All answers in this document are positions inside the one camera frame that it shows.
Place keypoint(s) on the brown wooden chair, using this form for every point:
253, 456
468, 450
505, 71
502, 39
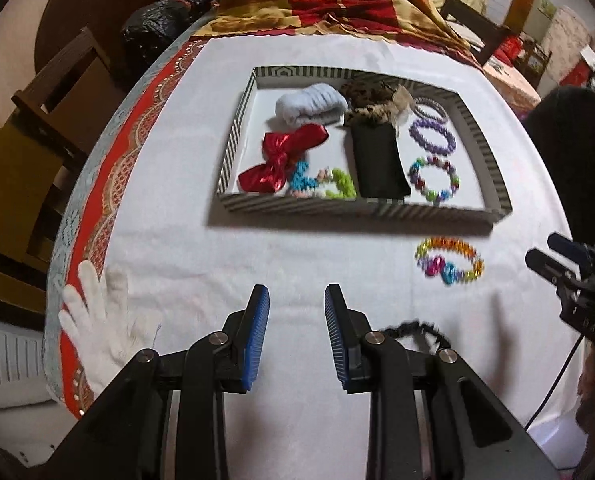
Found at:
42, 150

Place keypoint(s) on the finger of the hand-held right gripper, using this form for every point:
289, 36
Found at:
545, 266
567, 247

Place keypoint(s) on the striped cardboard box tray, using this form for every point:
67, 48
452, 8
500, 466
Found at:
367, 210

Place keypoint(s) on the white table cloth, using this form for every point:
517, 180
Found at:
177, 260

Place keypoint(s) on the black cloth pouch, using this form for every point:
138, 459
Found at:
377, 165

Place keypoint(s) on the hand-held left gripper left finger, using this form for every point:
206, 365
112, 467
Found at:
257, 340

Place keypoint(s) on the white covered furniture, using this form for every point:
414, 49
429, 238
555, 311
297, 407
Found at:
567, 45

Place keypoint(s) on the white radiator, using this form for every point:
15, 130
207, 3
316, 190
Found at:
7, 355

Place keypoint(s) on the leopard print hair bow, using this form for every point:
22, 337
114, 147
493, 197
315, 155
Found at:
382, 112

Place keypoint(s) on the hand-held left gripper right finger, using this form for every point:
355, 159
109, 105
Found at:
335, 340

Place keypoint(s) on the white fluffy scrunchie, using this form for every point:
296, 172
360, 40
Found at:
310, 105

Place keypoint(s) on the red satin hair bow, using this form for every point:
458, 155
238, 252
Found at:
282, 160

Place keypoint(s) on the black plastic bag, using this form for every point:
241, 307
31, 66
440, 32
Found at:
165, 22

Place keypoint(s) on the white cotton glove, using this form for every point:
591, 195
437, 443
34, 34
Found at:
102, 330

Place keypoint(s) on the red patterned tablecloth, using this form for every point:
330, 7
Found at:
102, 185

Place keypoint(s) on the gold and red blanket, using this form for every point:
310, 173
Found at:
337, 5

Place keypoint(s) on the dark wooden chair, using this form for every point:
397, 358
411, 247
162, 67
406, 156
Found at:
470, 25

